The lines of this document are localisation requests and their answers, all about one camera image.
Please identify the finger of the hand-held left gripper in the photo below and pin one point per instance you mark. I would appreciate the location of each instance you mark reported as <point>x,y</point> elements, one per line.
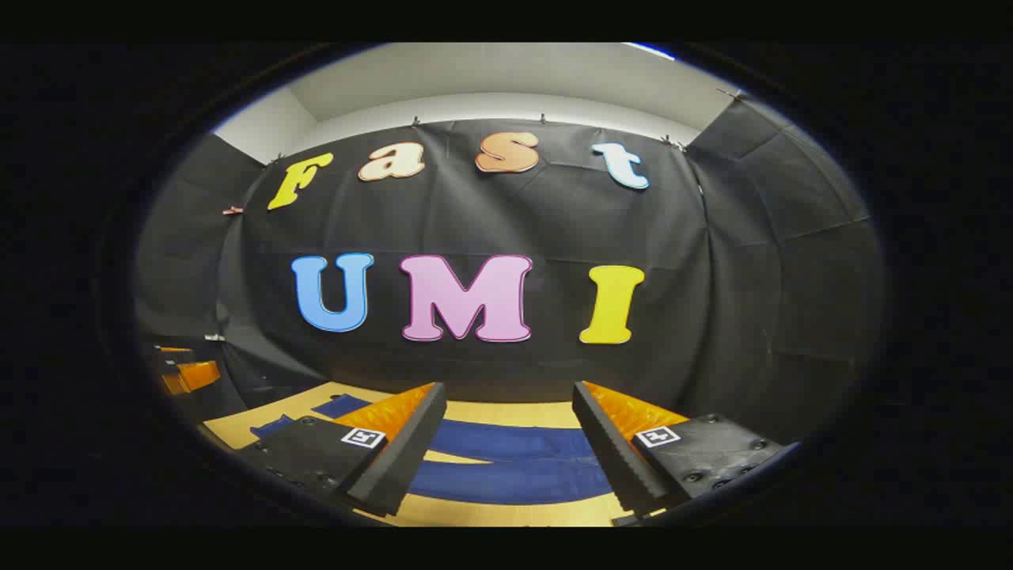
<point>194,376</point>
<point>174,353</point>

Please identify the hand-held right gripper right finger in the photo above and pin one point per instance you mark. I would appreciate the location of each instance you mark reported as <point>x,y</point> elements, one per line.
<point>613,467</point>

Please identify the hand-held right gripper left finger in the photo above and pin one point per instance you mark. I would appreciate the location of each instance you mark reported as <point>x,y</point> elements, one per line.
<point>404,467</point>

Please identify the blue denim jeans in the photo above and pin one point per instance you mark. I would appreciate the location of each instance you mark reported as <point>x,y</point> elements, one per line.
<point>506,443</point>

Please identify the black backdrop cloth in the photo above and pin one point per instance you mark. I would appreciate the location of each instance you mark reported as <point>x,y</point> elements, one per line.
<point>506,214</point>

